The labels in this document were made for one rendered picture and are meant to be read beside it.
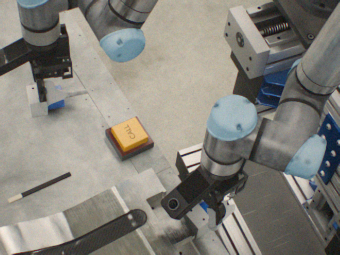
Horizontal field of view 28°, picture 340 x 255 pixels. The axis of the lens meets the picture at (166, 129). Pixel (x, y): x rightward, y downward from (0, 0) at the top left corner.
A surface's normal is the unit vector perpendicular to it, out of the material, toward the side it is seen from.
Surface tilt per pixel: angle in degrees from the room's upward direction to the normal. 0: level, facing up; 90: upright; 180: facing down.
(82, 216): 3
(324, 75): 89
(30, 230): 28
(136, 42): 90
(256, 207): 0
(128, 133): 0
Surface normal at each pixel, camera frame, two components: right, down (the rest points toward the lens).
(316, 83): -0.42, 0.74
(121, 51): 0.47, 0.76
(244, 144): -0.25, 0.30
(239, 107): 0.07, -0.54
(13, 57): -0.40, -0.39
